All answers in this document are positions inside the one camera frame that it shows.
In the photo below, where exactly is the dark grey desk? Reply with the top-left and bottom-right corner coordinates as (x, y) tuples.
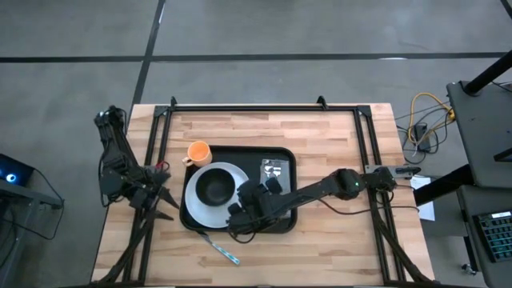
(455, 184), (512, 288)

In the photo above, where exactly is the black plastic tray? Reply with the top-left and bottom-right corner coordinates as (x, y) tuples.
(178, 145), (300, 234)

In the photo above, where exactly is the white paper sheet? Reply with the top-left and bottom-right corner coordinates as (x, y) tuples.
(409, 175), (436, 222)

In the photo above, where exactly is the yellow cable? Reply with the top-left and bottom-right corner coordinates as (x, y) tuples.
(406, 92), (456, 146)

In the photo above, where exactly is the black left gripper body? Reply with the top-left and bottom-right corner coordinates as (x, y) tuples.
(128, 171), (166, 212)

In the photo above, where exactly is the black metal table frame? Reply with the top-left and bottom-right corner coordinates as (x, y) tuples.
(90, 95), (437, 288)

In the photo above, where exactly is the device with blue light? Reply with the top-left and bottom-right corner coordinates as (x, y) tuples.
(0, 154), (36, 187)

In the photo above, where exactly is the grey metal stand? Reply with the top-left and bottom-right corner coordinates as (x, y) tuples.
(0, 179), (65, 288)

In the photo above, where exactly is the black desk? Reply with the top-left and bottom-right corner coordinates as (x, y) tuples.
(446, 79), (512, 189)

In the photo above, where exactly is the black bar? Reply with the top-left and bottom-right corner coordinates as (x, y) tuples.
(413, 162), (475, 206)

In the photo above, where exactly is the black pole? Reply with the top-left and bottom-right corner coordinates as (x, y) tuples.
(462, 50), (512, 96)

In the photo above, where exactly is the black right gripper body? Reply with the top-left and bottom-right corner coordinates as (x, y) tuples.
(226, 178), (283, 236)

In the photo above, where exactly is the orange mug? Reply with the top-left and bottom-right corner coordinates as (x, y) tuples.
(181, 140), (214, 169)

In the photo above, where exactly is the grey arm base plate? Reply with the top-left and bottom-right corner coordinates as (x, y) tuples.
(363, 163), (422, 180)

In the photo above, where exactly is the black power adapter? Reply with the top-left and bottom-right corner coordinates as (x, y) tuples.
(413, 122), (432, 154)

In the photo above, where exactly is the black bowl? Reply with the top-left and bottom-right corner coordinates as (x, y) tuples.
(194, 167), (237, 207)

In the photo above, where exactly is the white round plate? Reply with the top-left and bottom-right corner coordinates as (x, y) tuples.
(184, 161), (250, 230)

